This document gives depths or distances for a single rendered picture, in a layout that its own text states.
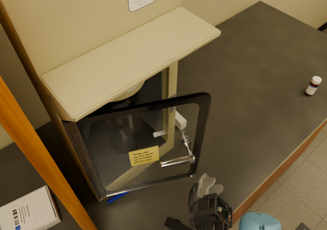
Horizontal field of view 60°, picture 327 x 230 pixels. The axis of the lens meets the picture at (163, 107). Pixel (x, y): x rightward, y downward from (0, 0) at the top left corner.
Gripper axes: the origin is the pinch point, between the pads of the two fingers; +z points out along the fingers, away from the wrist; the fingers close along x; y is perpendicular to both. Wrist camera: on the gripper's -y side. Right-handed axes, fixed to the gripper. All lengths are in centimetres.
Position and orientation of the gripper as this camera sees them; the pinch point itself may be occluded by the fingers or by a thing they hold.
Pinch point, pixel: (203, 178)
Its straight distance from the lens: 81.7
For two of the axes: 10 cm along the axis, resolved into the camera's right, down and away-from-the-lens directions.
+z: 1.9, -6.5, 7.4
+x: -6.5, -6.4, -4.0
